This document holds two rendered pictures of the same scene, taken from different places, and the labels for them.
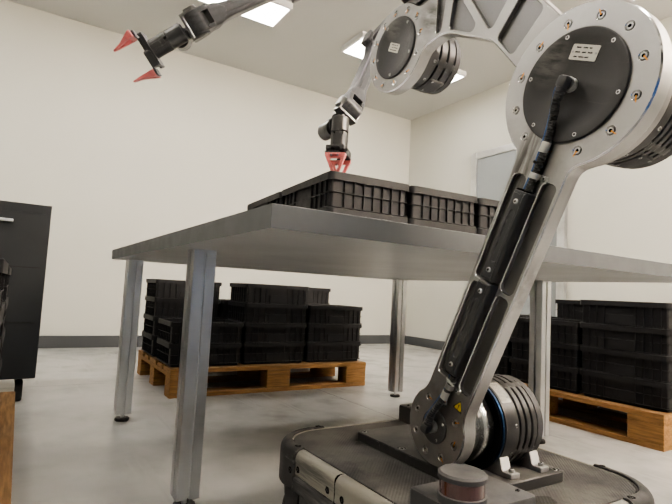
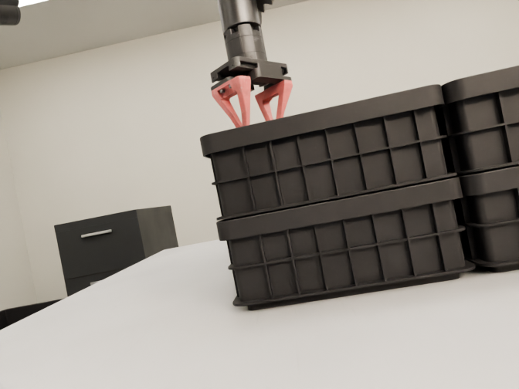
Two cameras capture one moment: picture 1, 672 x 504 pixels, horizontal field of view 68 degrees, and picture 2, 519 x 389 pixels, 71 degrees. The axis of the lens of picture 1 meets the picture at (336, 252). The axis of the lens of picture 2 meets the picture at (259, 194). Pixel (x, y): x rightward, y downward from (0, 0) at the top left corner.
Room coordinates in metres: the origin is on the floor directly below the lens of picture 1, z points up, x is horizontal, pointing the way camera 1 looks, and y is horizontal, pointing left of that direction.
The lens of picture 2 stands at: (1.13, -0.29, 0.84)
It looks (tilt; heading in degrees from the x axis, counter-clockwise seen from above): 0 degrees down; 35
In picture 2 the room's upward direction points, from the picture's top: 11 degrees counter-clockwise
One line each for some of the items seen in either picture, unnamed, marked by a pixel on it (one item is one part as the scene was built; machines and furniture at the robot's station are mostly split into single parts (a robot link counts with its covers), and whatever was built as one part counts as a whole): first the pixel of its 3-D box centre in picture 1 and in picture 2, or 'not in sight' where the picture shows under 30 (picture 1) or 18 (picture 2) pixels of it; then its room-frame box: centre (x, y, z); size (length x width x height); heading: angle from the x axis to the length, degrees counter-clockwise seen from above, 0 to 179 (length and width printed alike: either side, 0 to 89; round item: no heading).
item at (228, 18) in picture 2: (339, 125); (239, 18); (1.59, 0.01, 1.11); 0.07 x 0.06 x 0.07; 32
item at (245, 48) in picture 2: (339, 143); (246, 56); (1.58, 0.01, 1.05); 0.10 x 0.07 x 0.07; 167
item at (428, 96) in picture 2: (342, 191); (313, 140); (1.71, -0.01, 0.92); 0.40 x 0.30 x 0.02; 28
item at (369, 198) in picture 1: (341, 205); (319, 170); (1.71, -0.01, 0.87); 0.40 x 0.30 x 0.11; 28
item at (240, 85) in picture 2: (336, 163); (246, 103); (1.56, 0.01, 0.98); 0.07 x 0.07 x 0.09; 77
